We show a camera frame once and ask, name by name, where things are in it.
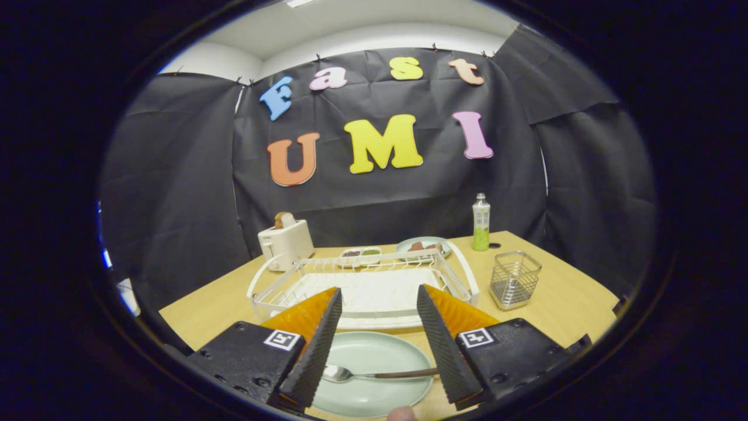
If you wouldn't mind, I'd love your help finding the pale green plate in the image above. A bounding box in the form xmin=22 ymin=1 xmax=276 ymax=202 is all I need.
xmin=396 ymin=236 xmax=452 ymax=259
xmin=310 ymin=332 xmax=434 ymax=419

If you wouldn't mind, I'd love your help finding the metal wire basket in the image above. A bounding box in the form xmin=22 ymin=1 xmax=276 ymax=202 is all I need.
xmin=489 ymin=251 xmax=543 ymax=310

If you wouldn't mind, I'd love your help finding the white toaster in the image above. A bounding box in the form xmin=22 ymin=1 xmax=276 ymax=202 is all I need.
xmin=258 ymin=219 xmax=315 ymax=272

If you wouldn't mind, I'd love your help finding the white divided tray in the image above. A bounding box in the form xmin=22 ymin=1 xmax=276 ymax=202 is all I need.
xmin=337 ymin=246 xmax=383 ymax=268

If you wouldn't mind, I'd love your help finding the metal spoon with wooden handle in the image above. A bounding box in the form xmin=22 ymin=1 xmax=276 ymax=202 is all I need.
xmin=321 ymin=364 xmax=440 ymax=384

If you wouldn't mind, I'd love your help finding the green tea bottle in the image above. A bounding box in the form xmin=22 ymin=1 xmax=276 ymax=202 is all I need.
xmin=472 ymin=193 xmax=491 ymax=252

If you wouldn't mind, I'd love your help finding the black backdrop cloth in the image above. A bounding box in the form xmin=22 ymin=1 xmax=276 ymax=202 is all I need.
xmin=99 ymin=26 xmax=658 ymax=328

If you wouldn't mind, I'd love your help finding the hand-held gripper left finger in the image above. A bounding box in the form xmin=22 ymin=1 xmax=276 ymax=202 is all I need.
xmin=187 ymin=287 xmax=344 ymax=410

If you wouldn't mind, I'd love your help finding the white wire dish rack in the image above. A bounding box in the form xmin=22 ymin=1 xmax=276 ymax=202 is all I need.
xmin=247 ymin=241 xmax=481 ymax=330

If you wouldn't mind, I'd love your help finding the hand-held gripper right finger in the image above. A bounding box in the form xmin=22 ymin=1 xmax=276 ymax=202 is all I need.
xmin=416 ymin=284 xmax=592 ymax=410

